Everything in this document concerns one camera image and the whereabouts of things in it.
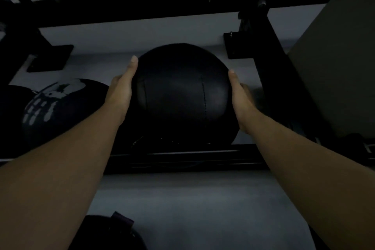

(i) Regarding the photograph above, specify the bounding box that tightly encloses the person's right forearm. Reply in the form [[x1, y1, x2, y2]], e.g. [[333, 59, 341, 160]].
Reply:
[[245, 111, 375, 250]]

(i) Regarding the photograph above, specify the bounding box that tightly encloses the person's left forearm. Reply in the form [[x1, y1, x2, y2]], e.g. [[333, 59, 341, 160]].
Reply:
[[0, 103, 122, 250]]

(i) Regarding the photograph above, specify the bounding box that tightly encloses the large beige box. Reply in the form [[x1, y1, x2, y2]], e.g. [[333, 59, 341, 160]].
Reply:
[[288, 0, 375, 139]]

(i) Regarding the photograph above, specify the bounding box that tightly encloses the ball with red handprint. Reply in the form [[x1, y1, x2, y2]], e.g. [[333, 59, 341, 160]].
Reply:
[[0, 85, 37, 157]]

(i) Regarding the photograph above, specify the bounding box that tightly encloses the person's left hand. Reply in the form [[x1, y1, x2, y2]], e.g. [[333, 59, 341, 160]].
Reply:
[[104, 55, 139, 126]]

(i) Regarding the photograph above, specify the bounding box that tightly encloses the ball with white handprint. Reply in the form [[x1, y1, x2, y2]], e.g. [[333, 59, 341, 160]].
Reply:
[[22, 78, 111, 154]]

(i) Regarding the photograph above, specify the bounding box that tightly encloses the black white-stitched medicine ball purple tag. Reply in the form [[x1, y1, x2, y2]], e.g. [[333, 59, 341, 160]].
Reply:
[[69, 211, 148, 250]]

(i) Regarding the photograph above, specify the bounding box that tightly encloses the black metal rack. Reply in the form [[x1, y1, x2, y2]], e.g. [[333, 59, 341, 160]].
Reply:
[[0, 0, 375, 175]]

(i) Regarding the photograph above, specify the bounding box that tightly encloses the large black leather medicine ball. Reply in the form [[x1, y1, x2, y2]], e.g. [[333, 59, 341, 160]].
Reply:
[[129, 43, 241, 146]]

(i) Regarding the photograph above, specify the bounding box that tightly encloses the person's right hand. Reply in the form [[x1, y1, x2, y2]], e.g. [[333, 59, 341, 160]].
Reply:
[[228, 69, 261, 135]]

